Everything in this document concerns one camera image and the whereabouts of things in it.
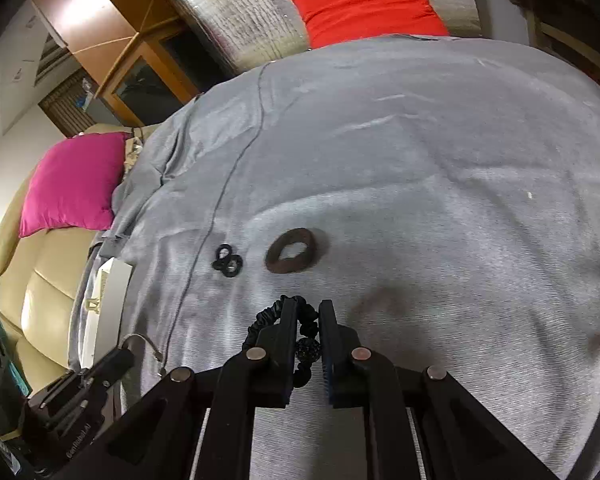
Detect black beaded scrunchie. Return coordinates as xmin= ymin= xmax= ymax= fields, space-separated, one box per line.
xmin=242 ymin=295 xmax=322 ymax=388

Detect brown hair tie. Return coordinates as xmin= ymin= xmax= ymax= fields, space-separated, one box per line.
xmin=264 ymin=227 xmax=318 ymax=276

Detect silver metal hair clip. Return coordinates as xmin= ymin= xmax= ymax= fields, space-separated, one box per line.
xmin=120 ymin=333 xmax=166 ymax=377

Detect cream hair claw clip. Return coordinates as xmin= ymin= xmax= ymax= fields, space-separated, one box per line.
xmin=84 ymin=297 xmax=102 ymax=315

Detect white jewelry tray box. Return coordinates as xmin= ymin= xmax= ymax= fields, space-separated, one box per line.
xmin=79 ymin=258 xmax=133 ymax=368

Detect beige leather sofa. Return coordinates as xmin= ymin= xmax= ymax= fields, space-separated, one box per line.
xmin=0 ymin=125 xmax=133 ymax=392

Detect grey bed blanket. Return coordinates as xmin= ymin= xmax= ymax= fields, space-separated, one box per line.
xmin=80 ymin=36 xmax=600 ymax=479

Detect magenta pillow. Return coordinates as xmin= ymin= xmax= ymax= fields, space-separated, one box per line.
xmin=19 ymin=131 xmax=126 ymax=238

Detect wooden cabinet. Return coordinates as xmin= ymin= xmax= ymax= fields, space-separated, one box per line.
xmin=33 ymin=0 xmax=225 ymax=126

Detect silver foil insulation panel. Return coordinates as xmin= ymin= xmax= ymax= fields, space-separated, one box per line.
xmin=173 ymin=0 xmax=481 ymax=75

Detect red cushion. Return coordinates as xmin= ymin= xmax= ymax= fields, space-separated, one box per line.
xmin=291 ymin=0 xmax=449 ymax=49

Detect small black spiral hair tie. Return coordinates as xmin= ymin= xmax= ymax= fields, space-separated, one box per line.
xmin=211 ymin=242 xmax=245 ymax=279

